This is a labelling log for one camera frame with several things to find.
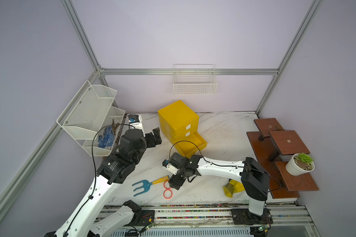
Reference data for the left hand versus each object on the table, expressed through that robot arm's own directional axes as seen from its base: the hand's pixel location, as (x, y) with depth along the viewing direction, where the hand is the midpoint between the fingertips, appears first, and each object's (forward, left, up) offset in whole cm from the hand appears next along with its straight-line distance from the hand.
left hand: (148, 133), depth 66 cm
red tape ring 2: (-18, -9, -34) cm, 39 cm away
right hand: (-11, -12, -30) cm, 34 cm away
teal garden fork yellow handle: (-12, +5, -33) cm, 36 cm away
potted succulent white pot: (-10, -70, -10) cm, 72 cm away
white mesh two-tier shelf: (+12, +33, -4) cm, 36 cm away
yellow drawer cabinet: (+14, -14, -11) cm, 23 cm away
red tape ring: (-13, -5, -33) cm, 36 cm away
